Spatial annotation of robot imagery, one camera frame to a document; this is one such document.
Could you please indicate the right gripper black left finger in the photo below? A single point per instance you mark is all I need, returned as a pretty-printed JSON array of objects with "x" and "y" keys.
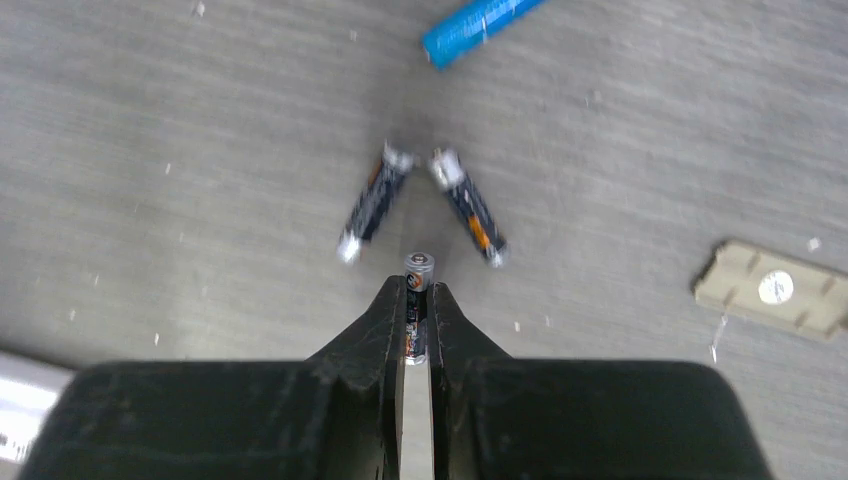
[{"x": 334, "y": 415}]

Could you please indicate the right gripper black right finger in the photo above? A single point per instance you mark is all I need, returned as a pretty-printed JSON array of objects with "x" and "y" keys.
[{"x": 496, "y": 416}]

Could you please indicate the white remote control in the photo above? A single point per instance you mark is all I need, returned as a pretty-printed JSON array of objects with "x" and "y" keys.
[{"x": 29, "y": 390}]

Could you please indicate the black battery with white end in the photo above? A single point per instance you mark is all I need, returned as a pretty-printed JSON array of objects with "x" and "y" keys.
[{"x": 461, "y": 192}]

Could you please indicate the beige battery cover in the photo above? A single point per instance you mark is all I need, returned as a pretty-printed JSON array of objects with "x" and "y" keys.
[{"x": 777, "y": 290}]

